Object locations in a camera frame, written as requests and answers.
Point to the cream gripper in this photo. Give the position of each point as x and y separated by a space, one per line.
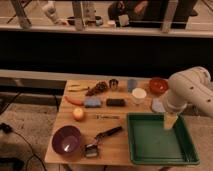
169 120

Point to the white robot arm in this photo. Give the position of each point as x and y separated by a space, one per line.
187 86

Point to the green plastic tray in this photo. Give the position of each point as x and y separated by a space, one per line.
151 144

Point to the light blue cloth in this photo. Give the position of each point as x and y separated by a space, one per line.
157 106

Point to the red bowl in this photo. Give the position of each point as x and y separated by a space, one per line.
158 85

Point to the white cup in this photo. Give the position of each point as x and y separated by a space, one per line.
138 94

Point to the blue cup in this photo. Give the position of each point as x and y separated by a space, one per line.
131 84

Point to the black rectangular block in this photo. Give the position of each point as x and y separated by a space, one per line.
115 102

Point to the small metal cup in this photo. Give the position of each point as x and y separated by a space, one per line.
113 84

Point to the metal fork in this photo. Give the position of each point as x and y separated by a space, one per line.
106 117

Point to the bunch of dark grapes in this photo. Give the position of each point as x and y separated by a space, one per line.
100 87

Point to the blue sponge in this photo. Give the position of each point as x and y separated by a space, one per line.
92 102

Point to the yellow apple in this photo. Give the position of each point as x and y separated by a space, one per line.
78 114

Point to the yellow banana toy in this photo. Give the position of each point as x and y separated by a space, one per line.
77 88

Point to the purple bowl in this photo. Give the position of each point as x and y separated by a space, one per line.
66 140

